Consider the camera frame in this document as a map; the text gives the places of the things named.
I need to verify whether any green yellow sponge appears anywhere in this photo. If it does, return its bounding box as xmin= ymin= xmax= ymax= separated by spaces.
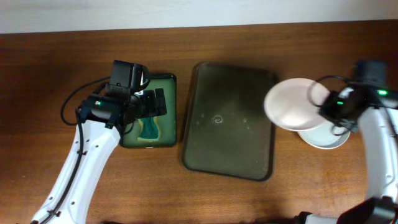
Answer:
xmin=138 ymin=116 xmax=160 ymax=141

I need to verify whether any pale green plate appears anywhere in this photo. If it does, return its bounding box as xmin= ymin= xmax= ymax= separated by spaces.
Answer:
xmin=298 ymin=121 xmax=351 ymax=149

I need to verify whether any pink plate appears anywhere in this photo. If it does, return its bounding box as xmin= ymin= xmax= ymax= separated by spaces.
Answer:
xmin=263 ymin=78 xmax=330 ymax=131

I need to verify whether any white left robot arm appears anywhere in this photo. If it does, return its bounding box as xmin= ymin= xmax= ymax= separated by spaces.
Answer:
xmin=32 ymin=86 xmax=167 ymax=223

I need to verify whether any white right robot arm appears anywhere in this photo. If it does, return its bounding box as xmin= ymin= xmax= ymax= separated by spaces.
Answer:
xmin=292 ymin=87 xmax=397 ymax=224

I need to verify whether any dark green water tray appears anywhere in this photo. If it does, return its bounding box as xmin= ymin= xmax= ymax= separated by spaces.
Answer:
xmin=120 ymin=73 xmax=177 ymax=149

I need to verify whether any large brown serving tray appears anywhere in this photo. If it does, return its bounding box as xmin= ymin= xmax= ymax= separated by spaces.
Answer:
xmin=181 ymin=62 xmax=279 ymax=182

